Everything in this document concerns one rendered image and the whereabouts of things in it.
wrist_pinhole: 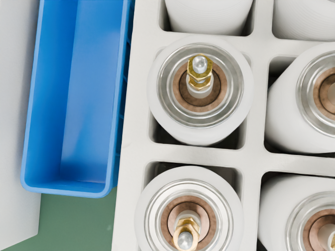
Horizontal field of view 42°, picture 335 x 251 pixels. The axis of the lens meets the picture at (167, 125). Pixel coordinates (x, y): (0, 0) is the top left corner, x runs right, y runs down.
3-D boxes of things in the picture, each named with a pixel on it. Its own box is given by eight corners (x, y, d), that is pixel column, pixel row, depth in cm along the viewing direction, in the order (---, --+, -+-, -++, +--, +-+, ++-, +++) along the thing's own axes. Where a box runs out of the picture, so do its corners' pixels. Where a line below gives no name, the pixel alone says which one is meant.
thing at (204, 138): (219, 62, 56) (229, 15, 38) (249, 130, 55) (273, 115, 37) (150, 91, 57) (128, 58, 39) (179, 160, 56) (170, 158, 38)
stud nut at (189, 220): (170, 225, 34) (170, 227, 33) (187, 211, 34) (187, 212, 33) (187, 245, 34) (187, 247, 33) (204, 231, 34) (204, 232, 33)
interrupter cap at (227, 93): (222, 31, 39) (223, 28, 38) (257, 109, 38) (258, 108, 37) (143, 64, 39) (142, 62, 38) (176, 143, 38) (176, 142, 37)
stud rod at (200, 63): (203, 75, 37) (204, 52, 29) (207, 85, 37) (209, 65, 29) (192, 79, 37) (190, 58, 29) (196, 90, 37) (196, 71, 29)
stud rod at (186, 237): (179, 224, 36) (174, 241, 28) (188, 216, 36) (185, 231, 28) (187, 234, 36) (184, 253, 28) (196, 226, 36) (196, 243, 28)
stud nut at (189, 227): (167, 233, 30) (166, 235, 29) (186, 217, 30) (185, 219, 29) (186, 256, 30) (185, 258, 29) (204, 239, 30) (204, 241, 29)
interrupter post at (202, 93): (207, 68, 38) (207, 60, 35) (218, 93, 38) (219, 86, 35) (181, 79, 38) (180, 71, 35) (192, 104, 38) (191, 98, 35)
